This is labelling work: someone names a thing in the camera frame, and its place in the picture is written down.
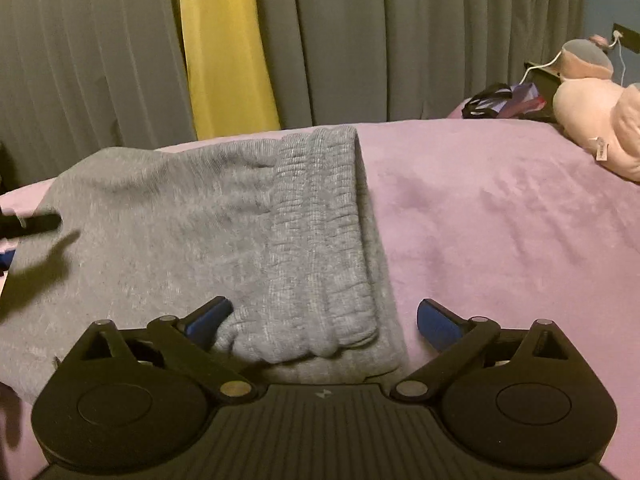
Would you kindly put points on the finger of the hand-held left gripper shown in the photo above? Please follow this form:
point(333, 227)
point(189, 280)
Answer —
point(35, 224)
point(5, 261)

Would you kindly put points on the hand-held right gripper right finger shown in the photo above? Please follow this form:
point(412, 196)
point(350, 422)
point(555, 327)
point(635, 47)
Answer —
point(440, 327)

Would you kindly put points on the yellow curtain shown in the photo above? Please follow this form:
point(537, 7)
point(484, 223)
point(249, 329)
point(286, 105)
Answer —
point(225, 60)

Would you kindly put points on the large pink plush toy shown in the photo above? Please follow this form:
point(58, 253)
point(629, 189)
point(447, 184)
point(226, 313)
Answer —
point(595, 115)

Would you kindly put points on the grey and pink plush toy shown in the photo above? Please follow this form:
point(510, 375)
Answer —
point(585, 57)

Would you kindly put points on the black nightstand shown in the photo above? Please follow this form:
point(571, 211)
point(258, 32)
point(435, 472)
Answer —
point(542, 76)

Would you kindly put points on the grey pants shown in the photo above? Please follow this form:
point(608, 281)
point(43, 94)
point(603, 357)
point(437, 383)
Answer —
point(150, 235)

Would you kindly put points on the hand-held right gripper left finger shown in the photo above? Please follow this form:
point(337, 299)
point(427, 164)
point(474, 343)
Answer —
point(210, 321)

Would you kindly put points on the dark bag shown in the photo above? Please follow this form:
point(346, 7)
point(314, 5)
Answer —
point(492, 102)

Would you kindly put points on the grey curtain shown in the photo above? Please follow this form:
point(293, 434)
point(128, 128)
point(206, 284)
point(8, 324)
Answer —
point(90, 70)
point(400, 40)

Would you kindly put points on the pink blanket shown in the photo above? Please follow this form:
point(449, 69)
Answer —
point(500, 235)

